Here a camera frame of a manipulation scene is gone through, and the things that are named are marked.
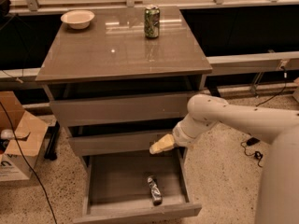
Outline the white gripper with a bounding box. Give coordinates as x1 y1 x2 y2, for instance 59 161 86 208
149 114 206 154

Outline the silver redbull can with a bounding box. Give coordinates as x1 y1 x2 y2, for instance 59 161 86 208
147 175 163 205

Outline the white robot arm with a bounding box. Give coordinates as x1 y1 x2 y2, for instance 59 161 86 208
149 94 299 224

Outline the grey top drawer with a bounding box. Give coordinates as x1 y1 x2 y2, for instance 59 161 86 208
50 92 194 127

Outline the grey middle drawer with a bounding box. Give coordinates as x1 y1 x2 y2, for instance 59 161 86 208
68 130 172 156

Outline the grey open bottom drawer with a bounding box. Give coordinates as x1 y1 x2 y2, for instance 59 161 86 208
73 148 201 224

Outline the grey drawer cabinet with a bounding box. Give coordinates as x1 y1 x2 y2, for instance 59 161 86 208
36 7 212 157

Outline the green soda can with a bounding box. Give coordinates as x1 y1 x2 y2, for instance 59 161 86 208
144 5 160 38

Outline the black table leg left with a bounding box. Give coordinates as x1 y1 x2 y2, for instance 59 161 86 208
44 121 60 161

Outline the brown cardboard box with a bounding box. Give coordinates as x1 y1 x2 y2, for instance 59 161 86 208
0 91 48 182

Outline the white paper bowl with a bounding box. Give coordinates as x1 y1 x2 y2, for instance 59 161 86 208
61 10 95 30

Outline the black power adapter with cable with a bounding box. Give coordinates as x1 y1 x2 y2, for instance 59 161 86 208
240 67 288 168

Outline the black floor cable left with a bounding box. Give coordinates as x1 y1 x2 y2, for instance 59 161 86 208
0 102 58 224

